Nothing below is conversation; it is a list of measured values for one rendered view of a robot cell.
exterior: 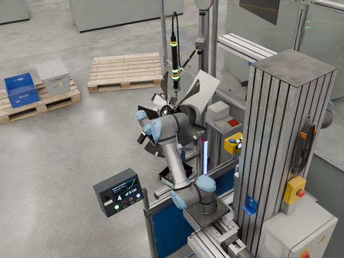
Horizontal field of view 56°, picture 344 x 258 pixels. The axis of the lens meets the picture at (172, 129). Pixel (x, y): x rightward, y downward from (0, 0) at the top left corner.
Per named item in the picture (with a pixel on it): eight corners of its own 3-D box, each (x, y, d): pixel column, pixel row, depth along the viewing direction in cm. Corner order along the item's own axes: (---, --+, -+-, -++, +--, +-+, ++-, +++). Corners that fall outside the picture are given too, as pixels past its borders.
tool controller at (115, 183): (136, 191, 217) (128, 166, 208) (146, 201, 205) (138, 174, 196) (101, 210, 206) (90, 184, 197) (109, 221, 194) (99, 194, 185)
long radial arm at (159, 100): (183, 111, 279) (174, 108, 271) (179, 119, 281) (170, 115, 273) (165, 98, 299) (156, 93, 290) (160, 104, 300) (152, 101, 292)
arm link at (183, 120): (193, 108, 186) (167, 111, 232) (176, 113, 182) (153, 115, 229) (198, 127, 187) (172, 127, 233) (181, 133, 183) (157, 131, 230)
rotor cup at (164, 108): (172, 106, 268) (161, 101, 259) (184, 108, 258) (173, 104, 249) (167, 122, 268) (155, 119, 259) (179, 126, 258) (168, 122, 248)
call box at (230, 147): (238, 141, 260) (239, 131, 254) (247, 148, 254) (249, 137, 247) (223, 149, 254) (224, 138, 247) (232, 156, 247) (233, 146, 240)
